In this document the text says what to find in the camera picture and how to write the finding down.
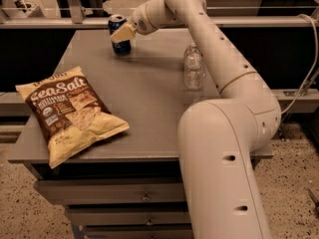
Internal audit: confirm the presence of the top grey drawer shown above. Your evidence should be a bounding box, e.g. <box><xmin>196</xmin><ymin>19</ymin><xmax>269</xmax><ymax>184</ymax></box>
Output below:
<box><xmin>34</xmin><ymin>177</ymin><xmax>185</xmax><ymax>205</ymax></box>

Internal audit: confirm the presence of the bottom grey drawer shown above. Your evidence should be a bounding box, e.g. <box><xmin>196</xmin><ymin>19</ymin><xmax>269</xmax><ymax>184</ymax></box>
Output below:
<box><xmin>85</xmin><ymin>224</ymin><xmax>193</xmax><ymax>239</ymax></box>

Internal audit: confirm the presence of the metal railing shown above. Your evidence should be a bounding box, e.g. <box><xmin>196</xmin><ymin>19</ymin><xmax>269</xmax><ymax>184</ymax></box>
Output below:
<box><xmin>0</xmin><ymin>0</ymin><xmax>319</xmax><ymax>30</ymax></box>

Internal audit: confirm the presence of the white cable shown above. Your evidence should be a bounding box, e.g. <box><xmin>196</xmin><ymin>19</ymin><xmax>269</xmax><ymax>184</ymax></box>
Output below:
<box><xmin>280</xmin><ymin>13</ymin><xmax>319</xmax><ymax>116</ymax></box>

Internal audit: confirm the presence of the grey drawer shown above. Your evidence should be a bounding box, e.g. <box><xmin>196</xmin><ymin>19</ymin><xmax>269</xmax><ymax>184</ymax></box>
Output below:
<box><xmin>34</xmin><ymin>177</ymin><xmax>185</xmax><ymax>205</ymax></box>
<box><xmin>85</xmin><ymin>224</ymin><xmax>193</xmax><ymax>239</ymax></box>
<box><xmin>65</xmin><ymin>204</ymin><xmax>190</xmax><ymax>226</ymax></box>

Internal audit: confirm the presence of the grey drawer cabinet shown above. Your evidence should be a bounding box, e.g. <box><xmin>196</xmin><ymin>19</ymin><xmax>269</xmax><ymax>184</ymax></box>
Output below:
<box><xmin>10</xmin><ymin>29</ymin><xmax>280</xmax><ymax>239</ymax></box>

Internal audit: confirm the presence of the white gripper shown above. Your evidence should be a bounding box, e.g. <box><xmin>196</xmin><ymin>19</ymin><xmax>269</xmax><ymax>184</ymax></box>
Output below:
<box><xmin>111</xmin><ymin>0</ymin><xmax>173</xmax><ymax>43</ymax></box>

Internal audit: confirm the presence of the middle grey drawer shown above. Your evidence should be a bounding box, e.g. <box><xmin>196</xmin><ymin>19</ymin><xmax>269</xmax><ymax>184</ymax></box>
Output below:
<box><xmin>65</xmin><ymin>204</ymin><xmax>190</xmax><ymax>226</ymax></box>

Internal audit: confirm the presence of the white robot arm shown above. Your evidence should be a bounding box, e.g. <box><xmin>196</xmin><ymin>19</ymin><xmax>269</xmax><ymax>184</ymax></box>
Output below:
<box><xmin>112</xmin><ymin>0</ymin><xmax>281</xmax><ymax>239</ymax></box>

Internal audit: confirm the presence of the blue pepsi can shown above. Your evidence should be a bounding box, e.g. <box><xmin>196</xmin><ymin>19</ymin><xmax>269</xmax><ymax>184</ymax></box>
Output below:
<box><xmin>108</xmin><ymin>14</ymin><xmax>131</xmax><ymax>55</ymax></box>

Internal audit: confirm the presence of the brown sea salt chip bag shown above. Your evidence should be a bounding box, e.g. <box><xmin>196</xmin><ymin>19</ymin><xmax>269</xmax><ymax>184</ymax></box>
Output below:
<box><xmin>16</xmin><ymin>67</ymin><xmax>130</xmax><ymax>168</ymax></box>

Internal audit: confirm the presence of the clear plastic water bottle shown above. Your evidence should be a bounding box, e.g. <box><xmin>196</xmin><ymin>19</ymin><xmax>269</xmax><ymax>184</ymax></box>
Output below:
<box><xmin>183</xmin><ymin>43</ymin><xmax>205</xmax><ymax>92</ymax></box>

